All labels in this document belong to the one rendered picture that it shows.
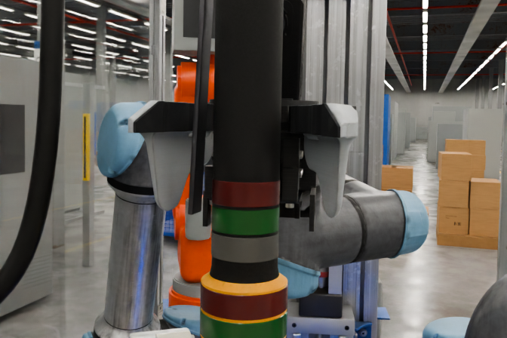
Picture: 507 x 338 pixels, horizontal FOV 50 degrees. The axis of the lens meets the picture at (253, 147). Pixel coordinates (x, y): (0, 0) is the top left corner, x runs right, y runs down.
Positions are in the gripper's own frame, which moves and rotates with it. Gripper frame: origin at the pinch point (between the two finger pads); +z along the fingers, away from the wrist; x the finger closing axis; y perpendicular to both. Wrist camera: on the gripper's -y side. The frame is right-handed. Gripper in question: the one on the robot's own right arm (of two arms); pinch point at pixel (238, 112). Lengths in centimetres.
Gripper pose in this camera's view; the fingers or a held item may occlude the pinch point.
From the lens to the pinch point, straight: 25.1
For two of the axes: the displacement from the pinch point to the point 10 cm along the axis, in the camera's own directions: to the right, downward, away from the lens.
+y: -0.2, 10.0, 0.5
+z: -1.3, 0.5, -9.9
